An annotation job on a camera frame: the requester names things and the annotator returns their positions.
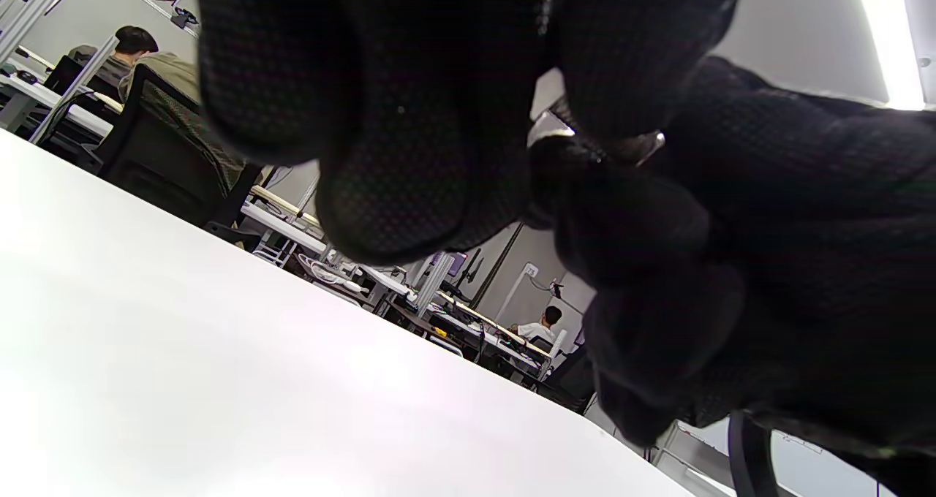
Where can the dark metal screw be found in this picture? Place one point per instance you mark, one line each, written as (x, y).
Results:
(578, 131)

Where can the black office chair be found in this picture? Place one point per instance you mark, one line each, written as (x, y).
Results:
(161, 153)

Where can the aluminium frame post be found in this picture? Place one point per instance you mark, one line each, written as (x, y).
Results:
(73, 88)

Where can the black frame-mounted camera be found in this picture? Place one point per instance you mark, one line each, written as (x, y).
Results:
(183, 18)

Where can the person's right hand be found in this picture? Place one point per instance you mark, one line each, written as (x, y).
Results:
(790, 263)

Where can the person's left hand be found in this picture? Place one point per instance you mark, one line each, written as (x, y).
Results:
(439, 102)

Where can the ceiling light strip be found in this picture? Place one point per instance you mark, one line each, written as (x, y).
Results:
(892, 36)

